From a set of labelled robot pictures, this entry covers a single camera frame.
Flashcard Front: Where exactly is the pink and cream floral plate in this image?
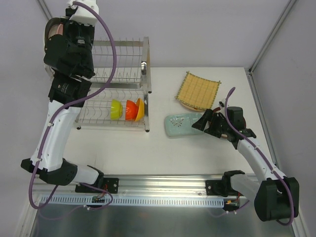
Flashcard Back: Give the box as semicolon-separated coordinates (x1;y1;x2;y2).
48;23;64;38

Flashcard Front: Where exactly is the yellow woven bamboo mat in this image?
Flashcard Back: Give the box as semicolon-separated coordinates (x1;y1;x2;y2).
175;71;221;111

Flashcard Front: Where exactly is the cream plate with metallic rim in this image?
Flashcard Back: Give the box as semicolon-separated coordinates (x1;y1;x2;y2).
44;17;61;51

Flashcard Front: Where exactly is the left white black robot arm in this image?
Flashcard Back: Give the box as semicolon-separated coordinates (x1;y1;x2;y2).
21;18;104;193

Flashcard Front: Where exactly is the steel two-tier dish rack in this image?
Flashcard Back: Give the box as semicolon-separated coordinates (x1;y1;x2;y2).
74;37;152;132

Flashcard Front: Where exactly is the cream plate with red rim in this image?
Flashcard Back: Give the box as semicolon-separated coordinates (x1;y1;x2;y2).
220;106;246;137

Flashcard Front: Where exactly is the beige oval floral plate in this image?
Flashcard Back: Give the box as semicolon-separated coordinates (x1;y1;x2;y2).
180;102;205;113

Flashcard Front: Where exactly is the teal square plate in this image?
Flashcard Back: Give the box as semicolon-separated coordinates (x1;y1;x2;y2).
164;113;203;138

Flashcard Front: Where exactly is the yellow orange bowl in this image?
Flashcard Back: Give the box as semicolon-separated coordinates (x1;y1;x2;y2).
135;98;145;121

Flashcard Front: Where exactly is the red orange bowl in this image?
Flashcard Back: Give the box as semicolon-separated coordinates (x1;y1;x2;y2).
125;100;138;120

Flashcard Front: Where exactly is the lime green bowl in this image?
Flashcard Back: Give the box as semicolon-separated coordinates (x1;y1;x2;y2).
110;99;123;120

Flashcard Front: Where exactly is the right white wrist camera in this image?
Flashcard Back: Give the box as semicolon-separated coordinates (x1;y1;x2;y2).
214;99;226;112

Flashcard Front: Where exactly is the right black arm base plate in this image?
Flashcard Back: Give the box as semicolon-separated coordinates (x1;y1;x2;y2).
205;180;224;197

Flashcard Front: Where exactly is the aluminium mounting rail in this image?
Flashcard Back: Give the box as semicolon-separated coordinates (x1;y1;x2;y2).
29;174;262;200

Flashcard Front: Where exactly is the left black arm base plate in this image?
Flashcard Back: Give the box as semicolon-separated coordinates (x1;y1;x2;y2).
75;177;119;194

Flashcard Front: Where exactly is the white slotted cable duct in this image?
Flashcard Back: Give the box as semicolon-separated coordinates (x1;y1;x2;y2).
50;195;224;208

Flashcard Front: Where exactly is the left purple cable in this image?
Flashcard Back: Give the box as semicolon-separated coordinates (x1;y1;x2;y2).
29;1;118;212

